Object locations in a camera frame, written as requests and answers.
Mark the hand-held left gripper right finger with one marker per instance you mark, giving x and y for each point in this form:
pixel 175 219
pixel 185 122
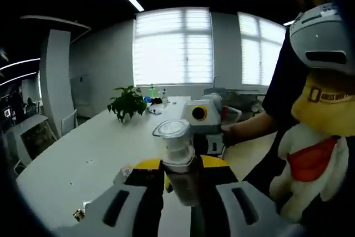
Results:
pixel 216 198

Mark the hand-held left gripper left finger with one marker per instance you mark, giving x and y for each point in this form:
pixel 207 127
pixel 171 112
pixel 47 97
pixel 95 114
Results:
pixel 144 198

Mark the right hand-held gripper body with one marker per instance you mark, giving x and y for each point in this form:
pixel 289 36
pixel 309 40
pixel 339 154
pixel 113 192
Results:
pixel 210 120

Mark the clear bottle red band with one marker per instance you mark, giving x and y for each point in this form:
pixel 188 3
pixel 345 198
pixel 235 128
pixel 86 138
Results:
pixel 172 137

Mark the gold skincare sachet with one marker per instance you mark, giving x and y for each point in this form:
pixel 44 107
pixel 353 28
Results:
pixel 79 214

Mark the small clear bottle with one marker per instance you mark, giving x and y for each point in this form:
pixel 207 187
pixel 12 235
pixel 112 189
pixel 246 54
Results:
pixel 166 99

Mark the small green bottle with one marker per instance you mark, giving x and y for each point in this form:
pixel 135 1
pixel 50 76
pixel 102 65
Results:
pixel 152 91

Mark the person's right hand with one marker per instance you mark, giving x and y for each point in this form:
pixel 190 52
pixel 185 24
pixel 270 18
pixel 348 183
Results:
pixel 231 135

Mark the small dark pouch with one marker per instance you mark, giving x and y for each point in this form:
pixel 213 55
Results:
pixel 157 101

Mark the small blue object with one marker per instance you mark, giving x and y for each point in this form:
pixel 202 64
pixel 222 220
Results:
pixel 147 99

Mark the window with white blinds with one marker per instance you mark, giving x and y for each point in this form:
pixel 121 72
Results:
pixel 258 54
pixel 172 48

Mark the potted green plant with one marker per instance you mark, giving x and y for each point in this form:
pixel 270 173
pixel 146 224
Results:
pixel 127 102

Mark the white plush toy yellow hat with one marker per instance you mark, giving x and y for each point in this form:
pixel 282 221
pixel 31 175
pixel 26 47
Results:
pixel 310 148

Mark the white office chair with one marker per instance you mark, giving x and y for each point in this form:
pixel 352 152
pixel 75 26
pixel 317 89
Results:
pixel 69 121

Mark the grey office chair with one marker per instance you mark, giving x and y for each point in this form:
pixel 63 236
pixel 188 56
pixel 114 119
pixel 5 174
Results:
pixel 38 140

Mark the white chest-worn device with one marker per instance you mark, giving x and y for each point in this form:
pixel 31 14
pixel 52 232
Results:
pixel 319 34

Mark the grey wall cabinet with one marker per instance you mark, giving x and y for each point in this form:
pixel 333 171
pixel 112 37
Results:
pixel 80 95

